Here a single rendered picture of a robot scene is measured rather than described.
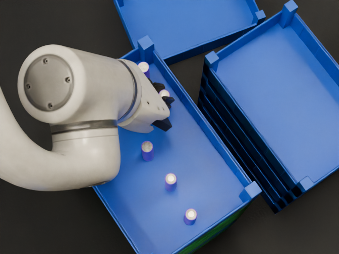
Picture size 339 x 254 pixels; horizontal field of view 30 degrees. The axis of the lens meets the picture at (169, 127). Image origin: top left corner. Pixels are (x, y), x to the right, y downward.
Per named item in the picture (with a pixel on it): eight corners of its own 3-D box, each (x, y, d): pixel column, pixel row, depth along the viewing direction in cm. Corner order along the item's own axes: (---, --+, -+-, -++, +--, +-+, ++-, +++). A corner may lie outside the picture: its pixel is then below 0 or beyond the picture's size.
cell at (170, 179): (162, 184, 100) (162, 176, 94) (172, 178, 100) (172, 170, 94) (169, 193, 99) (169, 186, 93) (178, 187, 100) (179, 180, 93)
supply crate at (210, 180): (46, 118, 103) (37, 103, 95) (149, 52, 106) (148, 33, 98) (150, 273, 97) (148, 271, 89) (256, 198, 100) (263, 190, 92)
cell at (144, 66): (145, 59, 98) (146, 73, 105) (134, 65, 98) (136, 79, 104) (151, 68, 98) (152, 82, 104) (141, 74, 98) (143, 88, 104)
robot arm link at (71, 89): (138, 126, 77) (130, 52, 77) (88, 126, 65) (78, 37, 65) (77, 134, 80) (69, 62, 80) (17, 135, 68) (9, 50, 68)
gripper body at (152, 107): (68, 78, 83) (106, 84, 93) (111, 141, 81) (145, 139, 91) (110, 42, 81) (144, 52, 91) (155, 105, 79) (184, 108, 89)
